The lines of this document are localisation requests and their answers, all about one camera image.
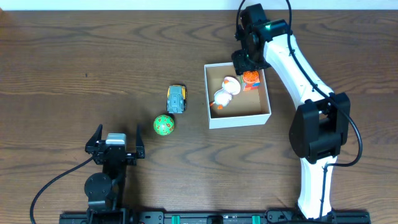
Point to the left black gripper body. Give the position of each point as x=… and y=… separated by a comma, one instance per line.
x=115, y=154

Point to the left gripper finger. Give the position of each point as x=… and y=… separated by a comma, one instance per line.
x=92, y=142
x=139, y=142

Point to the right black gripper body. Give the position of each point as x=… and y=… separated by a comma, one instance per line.
x=244, y=62

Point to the orange round disc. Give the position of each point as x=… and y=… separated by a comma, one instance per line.
x=250, y=77

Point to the colourful puzzle cube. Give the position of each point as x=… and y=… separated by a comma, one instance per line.
x=247, y=87

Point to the white toy duck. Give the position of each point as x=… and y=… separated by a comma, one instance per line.
x=229, y=87

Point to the grey yellow toy truck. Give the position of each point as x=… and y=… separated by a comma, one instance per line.
x=176, y=99

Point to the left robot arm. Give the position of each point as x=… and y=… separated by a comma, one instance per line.
x=105, y=189

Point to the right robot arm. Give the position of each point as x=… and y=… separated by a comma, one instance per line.
x=319, y=127

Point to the green numbered ball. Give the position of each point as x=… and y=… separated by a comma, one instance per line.
x=164, y=125

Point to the white cardboard box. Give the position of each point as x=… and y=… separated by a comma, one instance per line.
x=247, y=108

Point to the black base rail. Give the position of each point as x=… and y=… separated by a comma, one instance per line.
x=271, y=216

